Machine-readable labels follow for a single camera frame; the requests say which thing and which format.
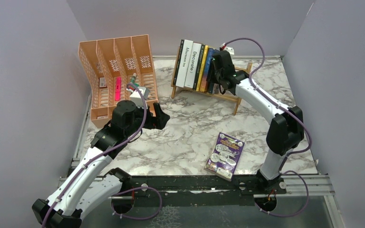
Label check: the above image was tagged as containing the white Decorate Furniture book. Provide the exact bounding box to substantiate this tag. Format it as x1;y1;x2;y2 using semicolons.
184;42;202;89

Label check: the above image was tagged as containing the blue orange book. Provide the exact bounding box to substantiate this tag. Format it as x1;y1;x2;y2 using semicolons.
200;47;214;92

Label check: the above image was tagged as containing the dark green book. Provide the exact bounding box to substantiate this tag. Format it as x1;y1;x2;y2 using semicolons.
193;44;207;91

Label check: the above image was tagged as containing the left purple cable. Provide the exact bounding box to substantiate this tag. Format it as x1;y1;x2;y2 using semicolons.
40;82;163;228

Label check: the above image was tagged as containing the black metal base rail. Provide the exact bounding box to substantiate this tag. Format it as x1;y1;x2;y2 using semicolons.
108;172;286;213

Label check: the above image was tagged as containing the floral purple book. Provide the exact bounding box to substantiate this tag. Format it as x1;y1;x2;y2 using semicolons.
207;50;222;95

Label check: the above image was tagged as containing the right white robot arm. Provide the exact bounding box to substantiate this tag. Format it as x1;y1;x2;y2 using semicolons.
208;50;305;193

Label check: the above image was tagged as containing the black Moon and Sixpence book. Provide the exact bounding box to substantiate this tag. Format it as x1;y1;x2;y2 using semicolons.
172;39;185;86

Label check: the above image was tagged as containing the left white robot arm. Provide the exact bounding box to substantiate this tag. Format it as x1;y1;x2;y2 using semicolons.
32;100;170;228

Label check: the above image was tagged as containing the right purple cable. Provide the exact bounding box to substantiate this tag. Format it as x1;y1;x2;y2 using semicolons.
221;38;313;219

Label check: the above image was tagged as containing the small red white box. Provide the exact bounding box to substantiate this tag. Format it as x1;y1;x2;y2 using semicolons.
99;77;107;88

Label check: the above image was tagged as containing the purple Treehouse book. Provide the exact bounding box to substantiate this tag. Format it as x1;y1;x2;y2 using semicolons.
204;132;245;181

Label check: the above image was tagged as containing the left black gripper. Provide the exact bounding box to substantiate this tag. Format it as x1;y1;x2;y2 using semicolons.
125;101;170;137

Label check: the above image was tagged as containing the green glue bottle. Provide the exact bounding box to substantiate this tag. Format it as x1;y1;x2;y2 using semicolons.
130;73;139;86

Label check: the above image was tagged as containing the white Afternoon tea book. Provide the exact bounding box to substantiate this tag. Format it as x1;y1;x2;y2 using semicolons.
175;39;193;87

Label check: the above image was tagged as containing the wooden book rack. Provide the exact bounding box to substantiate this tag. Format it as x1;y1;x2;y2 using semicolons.
170;46;253;116

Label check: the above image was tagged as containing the purple cable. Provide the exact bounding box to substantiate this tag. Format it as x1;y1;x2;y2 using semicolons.
221;38;313;219
40;82;163;228

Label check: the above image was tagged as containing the pink highlighter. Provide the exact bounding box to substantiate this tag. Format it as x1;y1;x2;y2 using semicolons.
114;76;122;101

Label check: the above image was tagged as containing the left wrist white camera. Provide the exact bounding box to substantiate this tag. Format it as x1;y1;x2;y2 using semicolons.
129;86;150;108

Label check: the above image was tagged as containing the yellow book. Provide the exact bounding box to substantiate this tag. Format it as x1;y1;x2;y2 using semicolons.
196;45;209;92

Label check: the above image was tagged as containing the orange plastic file organizer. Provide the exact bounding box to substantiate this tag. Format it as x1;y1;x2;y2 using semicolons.
78;35;159;128

